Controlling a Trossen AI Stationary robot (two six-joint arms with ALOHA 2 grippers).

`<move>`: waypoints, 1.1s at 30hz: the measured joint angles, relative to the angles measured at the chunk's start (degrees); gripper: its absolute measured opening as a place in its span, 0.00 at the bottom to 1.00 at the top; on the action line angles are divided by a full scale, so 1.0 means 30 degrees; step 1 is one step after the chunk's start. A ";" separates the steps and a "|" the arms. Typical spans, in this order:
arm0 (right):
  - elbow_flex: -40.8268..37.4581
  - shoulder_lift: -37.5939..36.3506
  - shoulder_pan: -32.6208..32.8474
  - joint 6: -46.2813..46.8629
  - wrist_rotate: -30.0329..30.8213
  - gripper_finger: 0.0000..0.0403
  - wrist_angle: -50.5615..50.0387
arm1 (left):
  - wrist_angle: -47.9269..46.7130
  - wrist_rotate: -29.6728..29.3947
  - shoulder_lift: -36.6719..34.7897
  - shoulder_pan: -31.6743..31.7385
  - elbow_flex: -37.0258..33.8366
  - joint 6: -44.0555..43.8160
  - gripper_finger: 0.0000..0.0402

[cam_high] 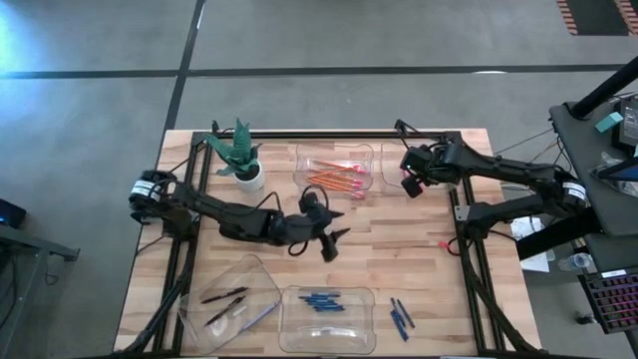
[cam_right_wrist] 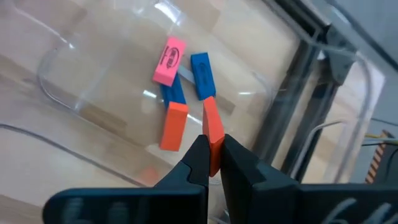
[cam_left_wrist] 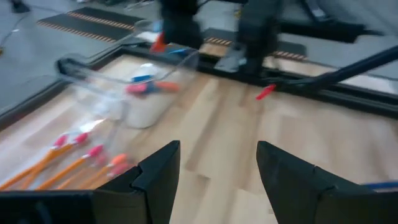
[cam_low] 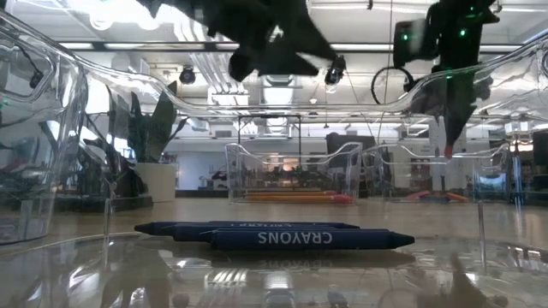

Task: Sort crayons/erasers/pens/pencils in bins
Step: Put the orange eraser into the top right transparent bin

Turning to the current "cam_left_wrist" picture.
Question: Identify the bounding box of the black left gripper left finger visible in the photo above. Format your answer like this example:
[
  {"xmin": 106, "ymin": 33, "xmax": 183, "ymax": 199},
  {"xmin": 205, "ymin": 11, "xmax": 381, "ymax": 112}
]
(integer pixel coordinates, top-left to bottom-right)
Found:
[{"xmin": 93, "ymin": 139, "xmax": 181, "ymax": 224}]

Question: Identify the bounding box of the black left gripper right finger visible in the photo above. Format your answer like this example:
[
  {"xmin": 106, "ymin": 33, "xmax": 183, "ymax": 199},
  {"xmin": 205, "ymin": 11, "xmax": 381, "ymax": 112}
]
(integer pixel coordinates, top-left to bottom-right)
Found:
[{"xmin": 256, "ymin": 140, "xmax": 398, "ymax": 224}]

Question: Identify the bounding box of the orange pencil with pink eraser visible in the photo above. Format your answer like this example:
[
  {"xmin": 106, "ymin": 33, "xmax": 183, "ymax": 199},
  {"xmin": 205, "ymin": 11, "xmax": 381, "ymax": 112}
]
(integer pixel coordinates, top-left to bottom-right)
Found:
[
  {"xmin": 18, "ymin": 132, "xmax": 90, "ymax": 190},
  {"xmin": 77, "ymin": 153, "xmax": 129, "ymax": 190},
  {"xmin": 35, "ymin": 144, "xmax": 104, "ymax": 191},
  {"xmin": 0, "ymin": 134, "xmax": 68, "ymax": 191},
  {"xmin": 55, "ymin": 163, "xmax": 131, "ymax": 190}
]

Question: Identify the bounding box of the dark blue crayon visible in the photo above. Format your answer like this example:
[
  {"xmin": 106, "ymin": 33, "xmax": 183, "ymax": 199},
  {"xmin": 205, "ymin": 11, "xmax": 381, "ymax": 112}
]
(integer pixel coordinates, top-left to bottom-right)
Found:
[{"xmin": 362, "ymin": 181, "xmax": 398, "ymax": 190}]

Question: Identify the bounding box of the pink eraser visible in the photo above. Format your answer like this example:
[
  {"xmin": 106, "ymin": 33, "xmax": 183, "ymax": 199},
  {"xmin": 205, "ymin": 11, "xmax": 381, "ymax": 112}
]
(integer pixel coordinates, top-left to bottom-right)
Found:
[{"xmin": 126, "ymin": 83, "xmax": 149, "ymax": 96}]

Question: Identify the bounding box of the blue eraser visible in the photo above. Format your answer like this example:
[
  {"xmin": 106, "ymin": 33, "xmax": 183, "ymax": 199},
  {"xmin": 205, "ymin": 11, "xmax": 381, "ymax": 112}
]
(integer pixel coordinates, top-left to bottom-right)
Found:
[{"xmin": 132, "ymin": 74, "xmax": 155, "ymax": 83}]

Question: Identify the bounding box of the clear plastic bin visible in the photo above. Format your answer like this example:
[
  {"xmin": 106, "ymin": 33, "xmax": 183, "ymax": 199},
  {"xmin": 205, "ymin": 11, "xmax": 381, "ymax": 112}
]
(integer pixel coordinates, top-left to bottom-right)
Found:
[
  {"xmin": 0, "ymin": 102, "xmax": 133, "ymax": 191},
  {"xmin": 57, "ymin": 49, "xmax": 200, "ymax": 130}
]

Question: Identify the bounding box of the red marker pen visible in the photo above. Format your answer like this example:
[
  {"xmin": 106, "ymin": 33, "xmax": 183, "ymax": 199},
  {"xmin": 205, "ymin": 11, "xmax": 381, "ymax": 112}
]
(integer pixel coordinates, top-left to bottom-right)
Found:
[{"xmin": 255, "ymin": 83, "xmax": 277, "ymax": 101}]

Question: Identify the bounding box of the black striped floor mat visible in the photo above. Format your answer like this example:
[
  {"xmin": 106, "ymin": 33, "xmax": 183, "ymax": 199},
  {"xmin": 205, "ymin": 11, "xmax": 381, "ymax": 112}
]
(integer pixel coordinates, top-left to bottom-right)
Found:
[
  {"xmin": 203, "ymin": 36, "xmax": 308, "ymax": 62},
  {"xmin": 36, "ymin": 6, "xmax": 144, "ymax": 44}
]

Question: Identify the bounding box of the black desk crossbar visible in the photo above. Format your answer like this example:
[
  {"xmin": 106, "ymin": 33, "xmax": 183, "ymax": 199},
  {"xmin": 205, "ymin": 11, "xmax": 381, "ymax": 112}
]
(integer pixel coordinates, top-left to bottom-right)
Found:
[{"xmin": 278, "ymin": 0, "xmax": 385, "ymax": 44}]

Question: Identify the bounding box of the black metal table frame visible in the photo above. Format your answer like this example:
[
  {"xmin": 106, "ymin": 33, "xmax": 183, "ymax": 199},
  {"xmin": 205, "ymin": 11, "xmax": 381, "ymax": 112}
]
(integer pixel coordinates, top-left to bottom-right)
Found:
[{"xmin": 0, "ymin": 43, "xmax": 398, "ymax": 131}]

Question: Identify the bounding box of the black diagonal frame strut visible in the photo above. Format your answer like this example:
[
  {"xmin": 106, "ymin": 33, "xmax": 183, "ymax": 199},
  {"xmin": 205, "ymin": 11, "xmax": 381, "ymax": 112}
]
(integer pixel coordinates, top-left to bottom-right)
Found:
[{"xmin": 273, "ymin": 45, "xmax": 398, "ymax": 91}]

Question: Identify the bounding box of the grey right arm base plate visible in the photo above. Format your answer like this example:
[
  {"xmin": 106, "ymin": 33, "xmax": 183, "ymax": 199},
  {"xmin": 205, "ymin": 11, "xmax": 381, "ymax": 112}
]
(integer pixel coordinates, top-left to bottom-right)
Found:
[{"xmin": 213, "ymin": 49, "xmax": 247, "ymax": 73}]

